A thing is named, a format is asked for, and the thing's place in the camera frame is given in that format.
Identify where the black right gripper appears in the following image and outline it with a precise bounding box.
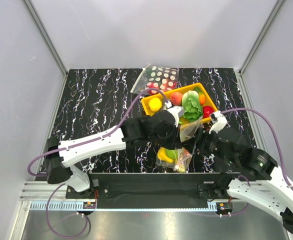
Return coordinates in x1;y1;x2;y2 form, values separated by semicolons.
179;126;236;165

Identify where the green fake apple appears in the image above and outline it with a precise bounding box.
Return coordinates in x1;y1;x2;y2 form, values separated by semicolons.
164;148;182;161

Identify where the clear zip top bag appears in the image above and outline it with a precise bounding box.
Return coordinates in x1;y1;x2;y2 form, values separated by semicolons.
156;116;203;173

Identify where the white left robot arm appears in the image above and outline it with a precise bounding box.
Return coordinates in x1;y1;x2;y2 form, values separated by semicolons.
44;107;184;198

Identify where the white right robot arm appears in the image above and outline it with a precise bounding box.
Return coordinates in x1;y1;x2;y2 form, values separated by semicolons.
182;127;293;234

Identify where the yellow fake banana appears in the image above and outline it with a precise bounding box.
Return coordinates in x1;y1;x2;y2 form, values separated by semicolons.
157;147;175;164

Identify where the red fake tomato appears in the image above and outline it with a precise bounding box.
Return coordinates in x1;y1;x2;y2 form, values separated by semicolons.
202;105;215;118

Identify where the green fake cabbage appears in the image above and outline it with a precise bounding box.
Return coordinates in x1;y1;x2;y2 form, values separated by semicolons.
182;90;204;122

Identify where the yellow fake lemon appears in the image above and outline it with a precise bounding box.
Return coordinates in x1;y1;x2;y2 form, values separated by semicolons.
148;97;163;113

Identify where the fake peach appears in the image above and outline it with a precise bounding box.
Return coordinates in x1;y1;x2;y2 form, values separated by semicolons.
170;92;183;106

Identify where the small fake carrot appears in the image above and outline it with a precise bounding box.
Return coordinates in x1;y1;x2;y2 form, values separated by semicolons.
198;92;206;106

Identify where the polka dot zip bag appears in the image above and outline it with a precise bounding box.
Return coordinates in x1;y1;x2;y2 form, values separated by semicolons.
130;64;180;94

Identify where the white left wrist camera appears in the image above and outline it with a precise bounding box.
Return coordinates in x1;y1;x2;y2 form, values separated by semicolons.
164;101;185;127

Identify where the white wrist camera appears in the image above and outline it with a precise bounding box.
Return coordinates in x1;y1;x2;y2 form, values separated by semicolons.
164;101;185;127
209;111;228;134

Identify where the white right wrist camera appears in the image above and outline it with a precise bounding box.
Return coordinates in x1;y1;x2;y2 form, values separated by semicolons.
209;111;228;134

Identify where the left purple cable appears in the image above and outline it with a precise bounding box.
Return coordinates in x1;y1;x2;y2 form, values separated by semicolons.
27;87;174;178

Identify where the purple cable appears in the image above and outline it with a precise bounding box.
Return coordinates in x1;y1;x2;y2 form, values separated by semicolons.
221;107;293;203
27;87;174;178

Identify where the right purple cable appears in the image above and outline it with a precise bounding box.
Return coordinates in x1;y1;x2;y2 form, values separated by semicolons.
221;107;293;203

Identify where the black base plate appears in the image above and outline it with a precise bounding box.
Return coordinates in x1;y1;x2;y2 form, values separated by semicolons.
65;173;235;200

